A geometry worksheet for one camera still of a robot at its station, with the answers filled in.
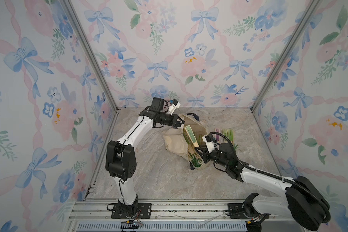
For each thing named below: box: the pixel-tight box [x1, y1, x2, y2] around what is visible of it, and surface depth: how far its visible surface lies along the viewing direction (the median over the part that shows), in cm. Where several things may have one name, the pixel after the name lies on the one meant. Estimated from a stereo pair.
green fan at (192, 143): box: [183, 124, 203, 168], surface depth 81 cm
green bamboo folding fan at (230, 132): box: [227, 128, 239, 150], surface depth 105 cm
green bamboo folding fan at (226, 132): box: [222, 128, 231, 140], surface depth 106 cm
